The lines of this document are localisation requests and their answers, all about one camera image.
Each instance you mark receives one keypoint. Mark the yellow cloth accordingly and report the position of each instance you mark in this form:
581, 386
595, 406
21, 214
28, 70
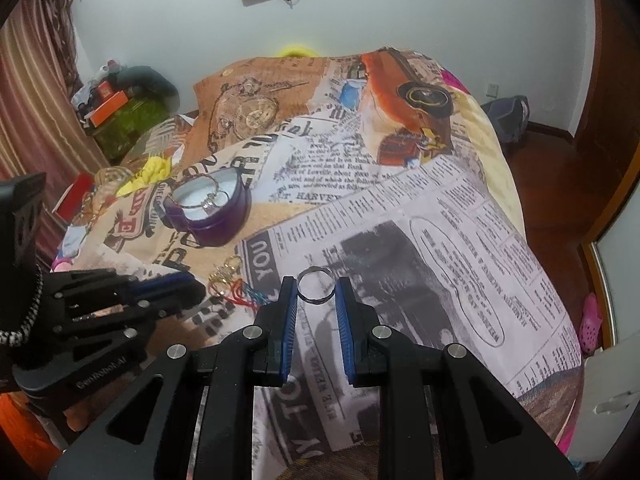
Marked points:
147, 172

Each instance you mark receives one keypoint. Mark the purple round jewelry box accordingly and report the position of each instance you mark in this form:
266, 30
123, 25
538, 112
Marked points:
220, 225

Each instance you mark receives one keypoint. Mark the newspaper printed blanket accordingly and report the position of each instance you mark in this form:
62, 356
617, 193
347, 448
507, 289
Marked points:
400, 210

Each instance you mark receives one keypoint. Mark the red flat box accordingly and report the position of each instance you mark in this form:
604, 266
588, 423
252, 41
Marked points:
74, 199

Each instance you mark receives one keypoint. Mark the gold framed mirror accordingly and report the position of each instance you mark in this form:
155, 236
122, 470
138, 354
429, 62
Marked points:
612, 270

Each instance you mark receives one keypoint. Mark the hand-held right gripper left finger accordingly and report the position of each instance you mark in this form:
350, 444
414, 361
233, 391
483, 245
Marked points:
286, 332

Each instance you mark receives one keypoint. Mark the yellow round object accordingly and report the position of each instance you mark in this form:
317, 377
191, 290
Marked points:
297, 51

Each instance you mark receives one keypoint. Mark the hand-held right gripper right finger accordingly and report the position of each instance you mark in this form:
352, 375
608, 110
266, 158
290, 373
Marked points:
345, 332

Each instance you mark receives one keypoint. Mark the green bin with clutter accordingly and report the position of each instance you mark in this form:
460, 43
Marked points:
127, 125

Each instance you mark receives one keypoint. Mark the white cabinet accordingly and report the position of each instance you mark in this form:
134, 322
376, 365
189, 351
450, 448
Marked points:
607, 390

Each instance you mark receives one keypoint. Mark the white wall socket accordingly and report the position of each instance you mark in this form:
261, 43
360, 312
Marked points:
492, 91

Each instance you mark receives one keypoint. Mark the orange box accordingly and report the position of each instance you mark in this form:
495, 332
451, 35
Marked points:
102, 106

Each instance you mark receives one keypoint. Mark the striped brown curtain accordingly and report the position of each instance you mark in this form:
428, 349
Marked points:
35, 85

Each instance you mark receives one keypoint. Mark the pink slipper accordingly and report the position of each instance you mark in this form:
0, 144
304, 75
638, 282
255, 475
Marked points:
591, 321

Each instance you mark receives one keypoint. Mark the silver rings in container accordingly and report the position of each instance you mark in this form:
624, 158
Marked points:
216, 195

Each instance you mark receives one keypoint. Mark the grey backpack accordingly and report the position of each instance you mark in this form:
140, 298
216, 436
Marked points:
507, 115

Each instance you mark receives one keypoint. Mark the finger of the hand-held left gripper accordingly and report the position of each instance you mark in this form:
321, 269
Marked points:
165, 285
120, 322

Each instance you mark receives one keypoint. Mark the dark bag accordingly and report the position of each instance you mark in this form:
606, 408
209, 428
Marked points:
145, 82

